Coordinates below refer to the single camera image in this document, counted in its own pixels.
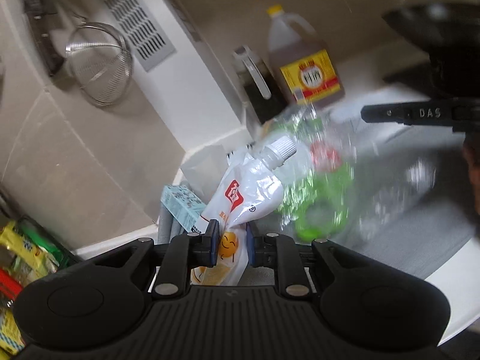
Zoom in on white squeeze pouch with cap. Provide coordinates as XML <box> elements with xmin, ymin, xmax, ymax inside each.
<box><xmin>191</xmin><ymin>135</ymin><xmax>296</xmax><ymax>286</ymax></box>

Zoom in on clear plastic bag green contents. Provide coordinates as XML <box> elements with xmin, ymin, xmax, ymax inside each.
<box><xmin>255</xmin><ymin>106</ymin><xmax>436</xmax><ymax>245</ymax></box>

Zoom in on light blue small carton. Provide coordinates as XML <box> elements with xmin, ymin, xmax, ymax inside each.
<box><xmin>161</xmin><ymin>185</ymin><xmax>206</xmax><ymax>232</ymax></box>

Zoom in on grey fabric mat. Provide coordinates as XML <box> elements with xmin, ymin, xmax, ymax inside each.
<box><xmin>229</xmin><ymin>124</ymin><xmax>479</xmax><ymax>278</ymax></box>

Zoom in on cooking wine jug yellow label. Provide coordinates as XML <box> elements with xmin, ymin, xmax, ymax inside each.
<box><xmin>267</xmin><ymin>5</ymin><xmax>345</xmax><ymax>108</ymax></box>

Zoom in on yellow green snack bag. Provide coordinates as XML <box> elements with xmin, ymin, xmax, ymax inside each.
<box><xmin>1</xmin><ymin>216</ymin><xmax>79</xmax><ymax>359</ymax></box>

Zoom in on steel mesh strainer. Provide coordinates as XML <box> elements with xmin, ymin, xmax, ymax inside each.
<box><xmin>65</xmin><ymin>22</ymin><xmax>134</xmax><ymax>107</ymax></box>

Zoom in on glass jar with handle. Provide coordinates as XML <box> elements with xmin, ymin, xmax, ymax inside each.
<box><xmin>232</xmin><ymin>46</ymin><xmax>289</xmax><ymax>125</ymax></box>

